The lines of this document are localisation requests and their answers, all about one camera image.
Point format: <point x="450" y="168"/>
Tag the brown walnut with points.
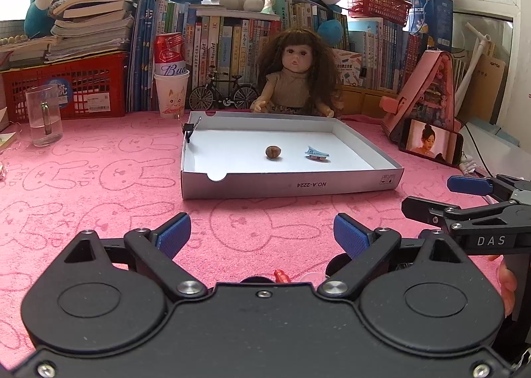
<point x="273" y="151"/>

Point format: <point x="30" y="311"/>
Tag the small red plastic piece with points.
<point x="281" y="276"/>

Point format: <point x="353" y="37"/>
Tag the white printed cardboard box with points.
<point x="348" y="67"/>

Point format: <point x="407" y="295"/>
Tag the shallow grey cardboard box tray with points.
<point x="249" y="154"/>

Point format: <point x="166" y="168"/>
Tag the blue open carton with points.
<point x="433" y="21"/>

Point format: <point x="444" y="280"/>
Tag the blue and white plush toy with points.
<point x="39" y="9"/>

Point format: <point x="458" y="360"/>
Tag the red drink can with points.
<point x="169" y="52"/>

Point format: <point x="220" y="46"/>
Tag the person's right hand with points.
<point x="508" y="284"/>

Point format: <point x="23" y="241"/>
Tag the brown cardboard box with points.
<point x="485" y="90"/>

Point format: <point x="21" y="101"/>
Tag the black plastic bottle cap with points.
<point x="338" y="264"/>

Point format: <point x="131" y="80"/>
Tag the brown-haired doll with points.
<point x="292" y="71"/>

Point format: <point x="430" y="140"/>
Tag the pink house-shaped phone stand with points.
<point x="423" y="88"/>

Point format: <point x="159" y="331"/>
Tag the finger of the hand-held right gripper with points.
<point x="427" y="211"/>
<point x="468" y="185"/>

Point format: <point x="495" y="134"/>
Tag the white angled pole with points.
<point x="477" y="56"/>

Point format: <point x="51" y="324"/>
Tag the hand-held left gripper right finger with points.
<point x="351" y="236"/>

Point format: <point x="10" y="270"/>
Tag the pile of flat books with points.
<point x="20" y="50"/>

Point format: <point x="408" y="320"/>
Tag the black smartphone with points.
<point x="431" y="144"/>

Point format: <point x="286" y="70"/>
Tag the black miniature bicycle model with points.
<point x="222" y="94"/>

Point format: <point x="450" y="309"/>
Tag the light blue hair clip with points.
<point x="317" y="153"/>

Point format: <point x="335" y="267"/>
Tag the red plastic crate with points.
<point x="66" y="83"/>

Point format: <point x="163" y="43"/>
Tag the pink bunny print tablecloth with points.
<point x="103" y="195"/>

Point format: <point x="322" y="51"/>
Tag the small red plastic basket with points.
<point x="375" y="4"/>

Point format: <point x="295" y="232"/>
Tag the black binder clip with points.
<point x="189" y="128"/>

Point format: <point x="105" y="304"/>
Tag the stack of lying books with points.
<point x="91" y="21"/>

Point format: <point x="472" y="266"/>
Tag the white paper cup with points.
<point x="171" y="92"/>

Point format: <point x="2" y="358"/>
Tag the wooden desk drawer unit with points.
<point x="361" y="101"/>

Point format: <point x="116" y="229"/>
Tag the row of upright books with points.
<point x="232" y="50"/>

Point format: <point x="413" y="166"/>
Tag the clear glass mug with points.
<point x="43" y="115"/>

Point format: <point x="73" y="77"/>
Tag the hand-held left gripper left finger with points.
<point x="174" y="235"/>

